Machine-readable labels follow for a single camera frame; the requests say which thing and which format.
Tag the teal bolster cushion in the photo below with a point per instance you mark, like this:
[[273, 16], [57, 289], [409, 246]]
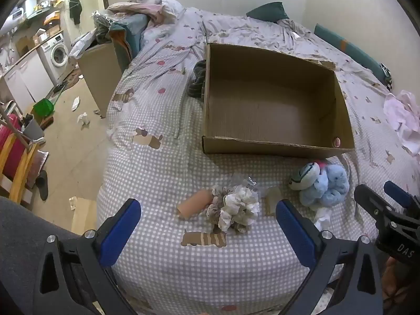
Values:
[[354, 51]]

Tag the white washing machine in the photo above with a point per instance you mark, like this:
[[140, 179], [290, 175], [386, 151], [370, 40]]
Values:
[[55, 51]]

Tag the grey bin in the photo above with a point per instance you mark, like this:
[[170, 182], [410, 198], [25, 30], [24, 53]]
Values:
[[32, 129]]

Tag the teal orange folded blanket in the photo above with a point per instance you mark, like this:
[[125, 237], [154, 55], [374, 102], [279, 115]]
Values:
[[128, 36]]

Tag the crumpled white tissue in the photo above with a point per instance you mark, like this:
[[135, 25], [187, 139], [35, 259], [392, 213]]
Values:
[[323, 220]]

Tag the grey patterned scrunchie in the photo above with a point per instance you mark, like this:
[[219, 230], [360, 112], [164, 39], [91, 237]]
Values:
[[217, 192]]

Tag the white plastic bag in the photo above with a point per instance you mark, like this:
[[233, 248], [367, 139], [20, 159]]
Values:
[[80, 44]]

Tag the brown dotted scrunchie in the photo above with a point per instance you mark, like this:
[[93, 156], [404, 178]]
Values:
[[214, 216]]

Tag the dark clothes pile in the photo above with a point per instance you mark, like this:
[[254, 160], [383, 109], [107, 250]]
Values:
[[102, 26]]

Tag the dark green pillow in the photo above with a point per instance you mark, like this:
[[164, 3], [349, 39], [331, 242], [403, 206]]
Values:
[[267, 11]]

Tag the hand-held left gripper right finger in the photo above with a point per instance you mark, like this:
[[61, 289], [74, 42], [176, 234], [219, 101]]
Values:
[[295, 233]]

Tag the pink suitcase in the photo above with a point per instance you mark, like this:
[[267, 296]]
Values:
[[8, 144]]

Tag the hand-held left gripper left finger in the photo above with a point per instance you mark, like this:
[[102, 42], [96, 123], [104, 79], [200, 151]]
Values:
[[119, 233]]

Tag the dark hanging garment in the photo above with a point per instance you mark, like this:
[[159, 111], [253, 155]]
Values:
[[76, 10]]

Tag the white lace scrunchie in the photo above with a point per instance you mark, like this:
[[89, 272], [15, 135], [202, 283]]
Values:
[[235, 223]]

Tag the pale pink garment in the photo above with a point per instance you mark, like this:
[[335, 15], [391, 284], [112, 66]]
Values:
[[403, 118]]

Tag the wooden chair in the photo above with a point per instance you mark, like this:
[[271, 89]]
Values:
[[14, 170]]

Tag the clear plastic bag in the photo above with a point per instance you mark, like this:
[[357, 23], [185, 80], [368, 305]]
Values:
[[251, 182]]

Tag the checked dog print blanket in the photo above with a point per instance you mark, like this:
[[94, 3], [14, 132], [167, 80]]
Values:
[[157, 177]]

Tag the dark slipper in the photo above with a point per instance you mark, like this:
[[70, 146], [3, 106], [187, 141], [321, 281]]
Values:
[[42, 185]]

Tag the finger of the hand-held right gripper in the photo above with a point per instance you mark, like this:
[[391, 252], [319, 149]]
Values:
[[372, 201], [397, 192]]

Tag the white cabinet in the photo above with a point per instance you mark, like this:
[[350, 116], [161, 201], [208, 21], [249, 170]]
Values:
[[26, 78]]

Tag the person's right hand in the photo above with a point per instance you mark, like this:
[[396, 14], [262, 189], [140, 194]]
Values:
[[393, 279]]

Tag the tall cardboard box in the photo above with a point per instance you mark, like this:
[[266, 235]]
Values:
[[98, 75]]

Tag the white beige floral scrunchie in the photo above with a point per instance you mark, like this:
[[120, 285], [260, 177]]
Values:
[[241, 200]]

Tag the cardboard tube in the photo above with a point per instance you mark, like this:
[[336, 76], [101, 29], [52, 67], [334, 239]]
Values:
[[193, 205]]

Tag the pink crumpled duvet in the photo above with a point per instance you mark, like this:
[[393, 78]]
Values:
[[144, 6]]

